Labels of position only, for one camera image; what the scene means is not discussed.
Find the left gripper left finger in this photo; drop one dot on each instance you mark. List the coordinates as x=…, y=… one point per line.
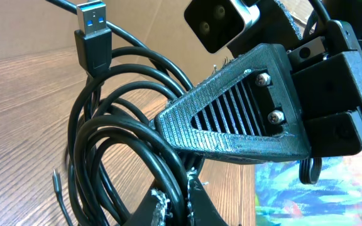
x=152, y=211

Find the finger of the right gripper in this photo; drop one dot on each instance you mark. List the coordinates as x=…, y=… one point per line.
x=246, y=113

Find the cardboard box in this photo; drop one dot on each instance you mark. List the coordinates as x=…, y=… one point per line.
x=34, y=26

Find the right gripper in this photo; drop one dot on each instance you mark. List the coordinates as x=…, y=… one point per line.
x=327, y=75

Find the colourful painted backdrop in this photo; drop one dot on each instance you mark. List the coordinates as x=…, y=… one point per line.
x=336, y=199

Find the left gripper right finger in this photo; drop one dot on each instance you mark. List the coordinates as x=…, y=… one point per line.
x=202, y=212

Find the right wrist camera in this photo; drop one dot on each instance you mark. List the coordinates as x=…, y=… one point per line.
x=216, y=23

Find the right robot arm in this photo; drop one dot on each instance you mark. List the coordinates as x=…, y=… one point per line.
x=357, y=19

